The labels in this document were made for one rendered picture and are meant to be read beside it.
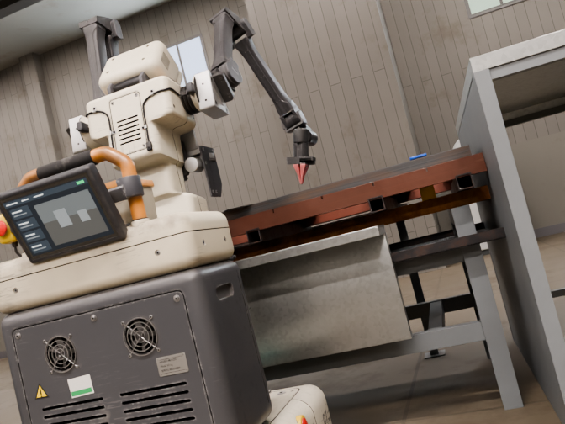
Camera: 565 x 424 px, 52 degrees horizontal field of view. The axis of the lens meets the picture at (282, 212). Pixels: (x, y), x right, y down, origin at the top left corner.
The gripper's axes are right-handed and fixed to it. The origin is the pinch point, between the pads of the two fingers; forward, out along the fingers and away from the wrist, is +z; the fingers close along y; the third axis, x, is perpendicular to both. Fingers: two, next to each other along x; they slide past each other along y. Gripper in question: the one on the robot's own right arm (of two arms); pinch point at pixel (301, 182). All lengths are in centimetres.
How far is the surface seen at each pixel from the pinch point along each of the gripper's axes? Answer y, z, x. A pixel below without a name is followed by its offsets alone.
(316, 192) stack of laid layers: -8.2, 4.4, 12.3
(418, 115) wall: -27, -121, -633
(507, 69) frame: -67, -25, 50
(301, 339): -4, 54, 21
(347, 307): -20, 43, 21
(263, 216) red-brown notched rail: 10.1, 12.7, 16.6
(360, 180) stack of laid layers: -23.6, 0.7, 12.4
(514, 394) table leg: -73, 71, 12
